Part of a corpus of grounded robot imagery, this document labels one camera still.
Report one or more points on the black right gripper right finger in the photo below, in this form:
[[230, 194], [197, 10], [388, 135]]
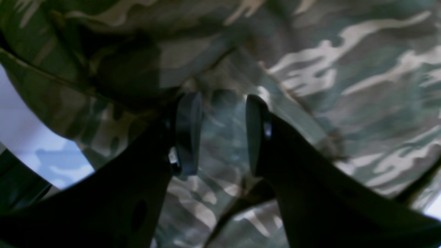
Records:
[[320, 206]]

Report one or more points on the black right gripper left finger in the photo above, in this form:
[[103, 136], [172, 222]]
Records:
[[119, 205]]

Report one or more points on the camouflage t-shirt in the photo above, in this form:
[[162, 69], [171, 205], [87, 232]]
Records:
[[358, 79]]

